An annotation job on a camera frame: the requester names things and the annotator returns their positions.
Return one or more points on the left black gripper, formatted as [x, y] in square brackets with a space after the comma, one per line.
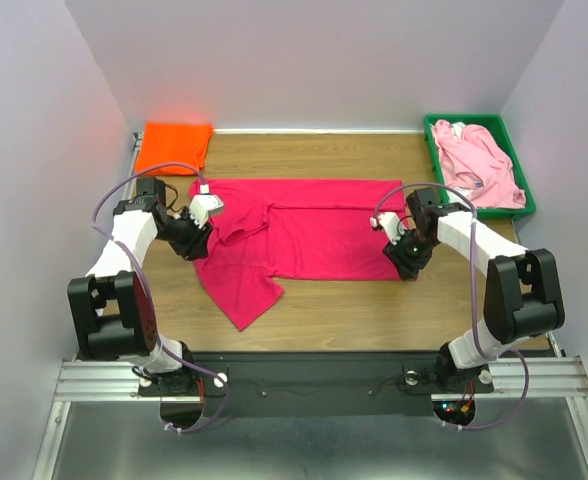
[196, 247]

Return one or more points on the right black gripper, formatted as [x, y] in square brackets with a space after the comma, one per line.
[405, 266]

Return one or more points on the magenta t-shirt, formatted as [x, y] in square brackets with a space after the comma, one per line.
[304, 229]

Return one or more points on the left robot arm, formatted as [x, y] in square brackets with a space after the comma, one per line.
[111, 306]

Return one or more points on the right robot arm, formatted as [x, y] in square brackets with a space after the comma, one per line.
[515, 292]

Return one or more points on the pink t-shirt in bin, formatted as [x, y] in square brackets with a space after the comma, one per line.
[477, 167]

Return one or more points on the white garment in bin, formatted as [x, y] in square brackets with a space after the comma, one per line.
[458, 130]

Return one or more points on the green plastic bin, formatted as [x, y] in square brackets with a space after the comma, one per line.
[496, 126]

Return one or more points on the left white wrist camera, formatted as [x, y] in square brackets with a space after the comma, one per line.
[203, 207]

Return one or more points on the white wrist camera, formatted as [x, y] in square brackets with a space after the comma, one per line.
[390, 224]
[203, 207]

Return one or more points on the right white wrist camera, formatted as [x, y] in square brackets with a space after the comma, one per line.
[390, 224]

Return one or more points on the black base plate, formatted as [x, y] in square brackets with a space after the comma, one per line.
[263, 385]

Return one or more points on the aluminium frame rail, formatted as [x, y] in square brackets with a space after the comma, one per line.
[563, 377]

